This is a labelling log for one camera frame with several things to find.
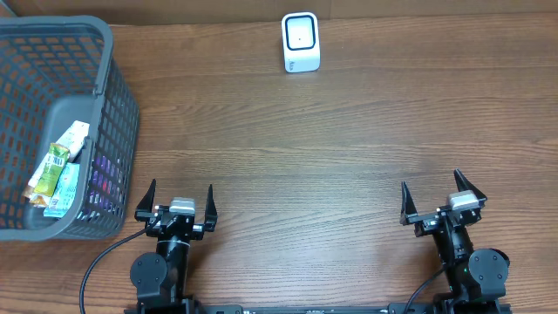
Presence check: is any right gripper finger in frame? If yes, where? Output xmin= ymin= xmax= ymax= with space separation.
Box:
xmin=400 ymin=181 xmax=418 ymax=221
xmin=453 ymin=168 xmax=487 ymax=201

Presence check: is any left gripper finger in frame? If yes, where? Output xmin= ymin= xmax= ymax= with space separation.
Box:
xmin=205 ymin=185 xmax=217 ymax=221
xmin=136 ymin=179 xmax=156 ymax=213

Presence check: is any purple pad package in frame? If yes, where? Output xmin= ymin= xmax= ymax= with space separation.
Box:
xmin=89 ymin=154 xmax=124 ymax=215

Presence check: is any teal snack packet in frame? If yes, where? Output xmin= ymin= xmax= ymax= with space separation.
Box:
xmin=43 ymin=163 xmax=80 ymax=218

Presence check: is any green yellow snack packet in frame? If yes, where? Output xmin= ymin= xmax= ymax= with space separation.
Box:
xmin=28 ymin=143 xmax=70 ymax=207

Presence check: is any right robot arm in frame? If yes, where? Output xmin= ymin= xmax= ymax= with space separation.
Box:
xmin=399 ymin=168 xmax=511 ymax=313

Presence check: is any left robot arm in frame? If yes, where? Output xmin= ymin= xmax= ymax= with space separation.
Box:
xmin=124 ymin=181 xmax=218 ymax=314

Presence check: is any white barcode scanner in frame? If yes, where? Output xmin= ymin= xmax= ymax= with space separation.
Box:
xmin=281 ymin=11 xmax=321 ymax=73

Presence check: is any grey plastic mesh basket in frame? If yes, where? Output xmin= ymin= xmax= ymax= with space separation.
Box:
xmin=1 ymin=16 xmax=140 ymax=242

